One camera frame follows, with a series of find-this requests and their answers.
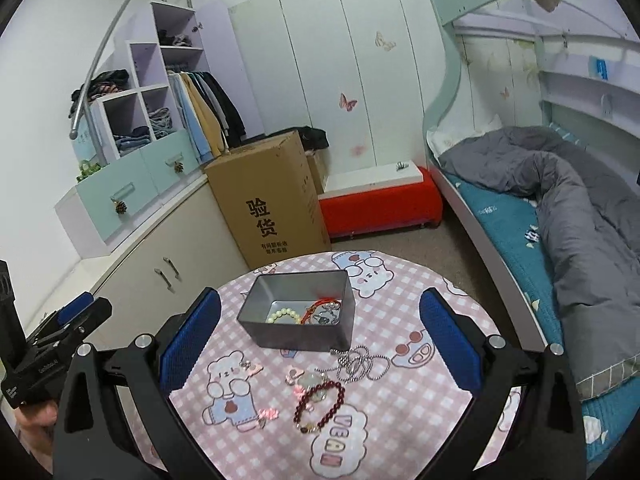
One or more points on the row of hanging clothes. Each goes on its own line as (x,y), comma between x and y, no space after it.
(200,110)

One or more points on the grey duvet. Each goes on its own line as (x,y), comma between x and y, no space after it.
(575,200)

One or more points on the pink checked bear tablecloth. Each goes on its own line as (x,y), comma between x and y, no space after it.
(400,410)

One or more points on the green plush toy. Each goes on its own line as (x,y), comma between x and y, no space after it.
(86,171)

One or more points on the pale green jade pendant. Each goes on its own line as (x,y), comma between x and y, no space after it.
(312,381)

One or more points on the pine cone drawer knob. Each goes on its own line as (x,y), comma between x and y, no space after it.
(121,207)
(179,168)

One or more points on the teal drawer stair cabinet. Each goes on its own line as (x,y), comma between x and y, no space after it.
(130,180)

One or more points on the black bag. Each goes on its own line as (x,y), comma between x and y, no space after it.
(312,137)

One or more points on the large cardboard box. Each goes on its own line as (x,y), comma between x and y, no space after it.
(270,185)

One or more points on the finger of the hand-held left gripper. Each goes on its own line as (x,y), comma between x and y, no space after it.
(95,312)
(75,307)

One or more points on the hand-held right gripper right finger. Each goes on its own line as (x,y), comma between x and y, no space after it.
(450,340)

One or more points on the grey metal tin box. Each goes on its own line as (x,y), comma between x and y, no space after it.
(300,282)

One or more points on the person's left hand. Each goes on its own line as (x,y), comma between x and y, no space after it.
(35,417)

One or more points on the white board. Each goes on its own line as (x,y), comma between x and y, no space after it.
(370,180)

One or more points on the small cardboard box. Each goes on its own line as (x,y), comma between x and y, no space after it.
(316,172)

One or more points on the white pillow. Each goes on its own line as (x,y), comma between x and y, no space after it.
(460,135)

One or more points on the grey metal handrail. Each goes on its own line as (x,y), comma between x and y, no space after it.
(107,40)

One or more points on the white headboard shelf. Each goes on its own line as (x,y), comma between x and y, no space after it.
(575,95)

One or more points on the beige low cabinet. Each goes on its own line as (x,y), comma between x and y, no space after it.
(165,230)

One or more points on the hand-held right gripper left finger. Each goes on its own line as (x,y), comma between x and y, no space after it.
(192,340)

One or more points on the teal bunk bed frame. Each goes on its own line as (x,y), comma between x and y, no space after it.
(450,5)

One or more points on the dark clothes pile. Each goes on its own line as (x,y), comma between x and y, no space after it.
(102,85)

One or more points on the beige butterfly sticker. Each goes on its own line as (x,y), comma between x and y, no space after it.
(385,41)

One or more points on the blue card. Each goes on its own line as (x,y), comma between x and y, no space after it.
(599,67)

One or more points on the white wardrobe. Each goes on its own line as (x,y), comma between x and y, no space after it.
(310,60)

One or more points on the pink bow hair clip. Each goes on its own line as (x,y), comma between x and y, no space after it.
(251,366)

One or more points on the pink butterfly sticker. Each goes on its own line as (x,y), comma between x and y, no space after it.
(348,102)

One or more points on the lilac cubby shelf unit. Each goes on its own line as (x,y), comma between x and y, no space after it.
(150,65)

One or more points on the folded jeans pile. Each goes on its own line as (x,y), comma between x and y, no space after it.
(132,142)

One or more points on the teal bedsheet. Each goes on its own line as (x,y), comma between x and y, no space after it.
(505,220)

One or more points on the red bench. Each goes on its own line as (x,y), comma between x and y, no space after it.
(380,207)

